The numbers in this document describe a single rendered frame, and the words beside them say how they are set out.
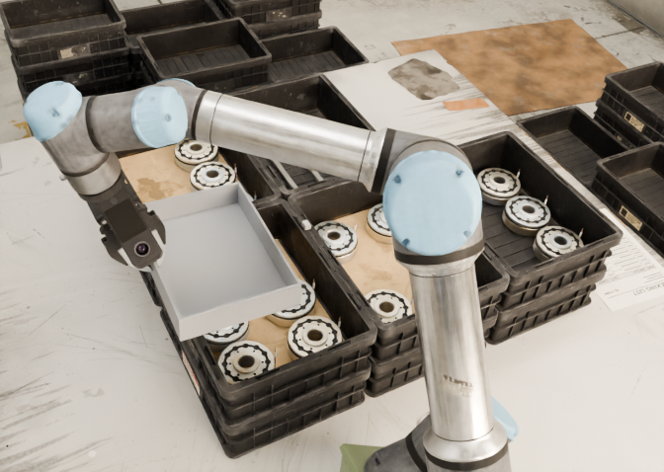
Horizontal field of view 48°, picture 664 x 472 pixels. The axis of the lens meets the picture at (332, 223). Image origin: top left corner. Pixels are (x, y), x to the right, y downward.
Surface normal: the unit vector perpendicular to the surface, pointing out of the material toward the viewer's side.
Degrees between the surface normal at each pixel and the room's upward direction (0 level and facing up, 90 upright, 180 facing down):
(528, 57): 0
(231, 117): 39
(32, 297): 0
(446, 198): 56
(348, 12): 0
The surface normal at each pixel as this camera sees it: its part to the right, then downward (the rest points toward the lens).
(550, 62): 0.07, -0.72
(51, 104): -0.18, -0.61
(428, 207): -0.13, 0.15
